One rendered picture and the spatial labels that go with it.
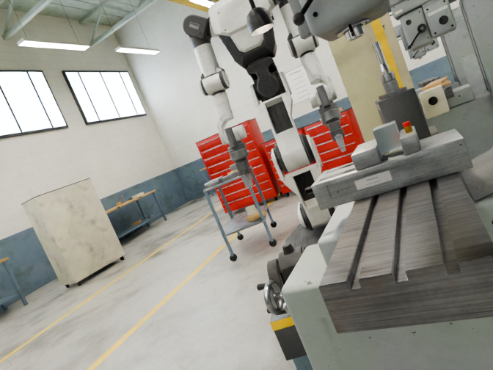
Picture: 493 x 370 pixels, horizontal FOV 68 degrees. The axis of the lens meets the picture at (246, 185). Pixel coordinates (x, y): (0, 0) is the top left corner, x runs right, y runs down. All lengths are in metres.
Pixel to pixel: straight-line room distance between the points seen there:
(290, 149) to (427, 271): 1.16
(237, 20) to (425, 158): 1.13
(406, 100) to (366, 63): 1.45
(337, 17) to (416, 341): 0.83
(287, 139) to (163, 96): 10.84
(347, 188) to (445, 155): 0.22
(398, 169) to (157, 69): 11.75
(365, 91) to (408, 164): 1.92
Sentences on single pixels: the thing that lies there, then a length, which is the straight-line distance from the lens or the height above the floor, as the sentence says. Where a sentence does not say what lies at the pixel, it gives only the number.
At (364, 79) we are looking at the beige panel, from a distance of 2.79.
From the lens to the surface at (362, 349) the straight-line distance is 1.16.
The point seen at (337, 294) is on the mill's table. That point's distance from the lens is 0.57.
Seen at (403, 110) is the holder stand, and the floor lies 1.04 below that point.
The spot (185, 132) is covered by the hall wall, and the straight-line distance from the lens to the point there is 12.06.
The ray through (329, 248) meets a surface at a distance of 1.00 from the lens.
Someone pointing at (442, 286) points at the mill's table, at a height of 0.88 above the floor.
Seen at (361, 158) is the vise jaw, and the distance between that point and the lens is 0.90.
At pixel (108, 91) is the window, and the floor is 4.00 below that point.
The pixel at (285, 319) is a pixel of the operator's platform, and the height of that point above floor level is 0.39.
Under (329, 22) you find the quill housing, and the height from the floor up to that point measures 1.33.
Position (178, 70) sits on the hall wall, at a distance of 12.00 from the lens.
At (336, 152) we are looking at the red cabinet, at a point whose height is 0.47.
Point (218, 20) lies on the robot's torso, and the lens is 1.78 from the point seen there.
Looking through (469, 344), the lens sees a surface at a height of 0.48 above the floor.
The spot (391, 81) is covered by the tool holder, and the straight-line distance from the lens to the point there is 1.40.
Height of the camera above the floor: 1.14
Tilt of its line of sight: 6 degrees down
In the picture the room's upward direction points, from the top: 23 degrees counter-clockwise
